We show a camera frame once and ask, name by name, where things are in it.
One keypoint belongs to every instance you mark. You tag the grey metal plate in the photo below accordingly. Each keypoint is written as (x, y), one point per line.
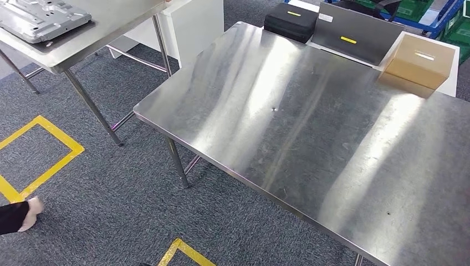
(36, 20)

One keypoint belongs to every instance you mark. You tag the black box with yellow label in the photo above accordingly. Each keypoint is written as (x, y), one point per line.
(290, 22)

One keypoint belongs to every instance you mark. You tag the standing person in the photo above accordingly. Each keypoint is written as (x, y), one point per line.
(14, 216)

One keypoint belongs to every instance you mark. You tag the yellow floor tape square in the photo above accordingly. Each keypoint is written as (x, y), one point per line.
(187, 251)
(22, 192)

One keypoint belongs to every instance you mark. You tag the stainless steel workbench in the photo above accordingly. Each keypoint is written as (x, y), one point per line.
(293, 147)

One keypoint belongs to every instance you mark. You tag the grey panel with yellow label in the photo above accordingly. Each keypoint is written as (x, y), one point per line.
(360, 33)

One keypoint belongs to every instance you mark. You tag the green plastic crate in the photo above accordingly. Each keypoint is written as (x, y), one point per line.
(415, 7)
(459, 36)

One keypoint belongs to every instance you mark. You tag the blue metal shelf rack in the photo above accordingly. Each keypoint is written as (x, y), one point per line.
(437, 27)

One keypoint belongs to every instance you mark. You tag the white cabinet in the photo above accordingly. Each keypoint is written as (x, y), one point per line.
(198, 29)

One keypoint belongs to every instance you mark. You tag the stainless steel table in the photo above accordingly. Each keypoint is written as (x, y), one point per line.
(92, 36)

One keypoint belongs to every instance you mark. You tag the tan cardboard box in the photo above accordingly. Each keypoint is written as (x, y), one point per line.
(418, 62)

